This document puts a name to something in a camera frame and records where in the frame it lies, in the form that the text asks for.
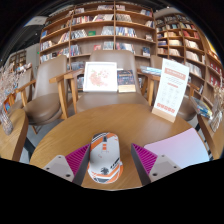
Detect curved wooden bookshelf with books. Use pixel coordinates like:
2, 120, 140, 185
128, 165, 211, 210
154, 13, 224, 108

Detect flat blue books on armrest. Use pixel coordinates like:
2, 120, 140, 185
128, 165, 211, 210
139, 65, 163, 77

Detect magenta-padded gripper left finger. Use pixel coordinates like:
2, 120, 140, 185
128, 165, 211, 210
42, 143, 92, 186

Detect pink blue gradient mouse pad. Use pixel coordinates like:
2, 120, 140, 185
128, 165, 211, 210
143, 127, 211, 169

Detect dark cover book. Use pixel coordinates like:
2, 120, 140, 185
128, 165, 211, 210
116, 69, 137, 93

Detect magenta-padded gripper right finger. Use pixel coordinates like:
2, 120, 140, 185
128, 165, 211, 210
130, 143, 183, 186

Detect glass vase with pink flowers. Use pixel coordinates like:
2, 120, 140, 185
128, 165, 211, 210
0, 64, 24, 136

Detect round wooden side table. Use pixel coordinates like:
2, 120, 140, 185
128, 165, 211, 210
196, 113, 224, 160
0, 108, 29, 163

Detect stack of blue books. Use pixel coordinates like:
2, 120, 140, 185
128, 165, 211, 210
191, 96, 214, 120

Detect white framed floral picture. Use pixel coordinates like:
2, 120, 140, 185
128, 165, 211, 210
82, 61, 119, 93

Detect white ceiling air vent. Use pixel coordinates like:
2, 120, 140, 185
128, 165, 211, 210
24, 15, 48, 27

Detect white sign on wooden base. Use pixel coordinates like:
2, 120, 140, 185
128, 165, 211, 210
151, 58, 190, 124

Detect glass vase with beige flowers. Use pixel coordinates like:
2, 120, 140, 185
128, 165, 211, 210
209, 78, 224, 134

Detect distant wooden bookshelf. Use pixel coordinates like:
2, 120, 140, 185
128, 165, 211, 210
6, 49, 28, 73

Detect white orange patterned computer mouse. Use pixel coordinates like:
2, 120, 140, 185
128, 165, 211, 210
87, 131, 124, 185

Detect wide wooden bookshelf with books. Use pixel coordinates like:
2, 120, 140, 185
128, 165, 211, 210
38, 1, 158, 71

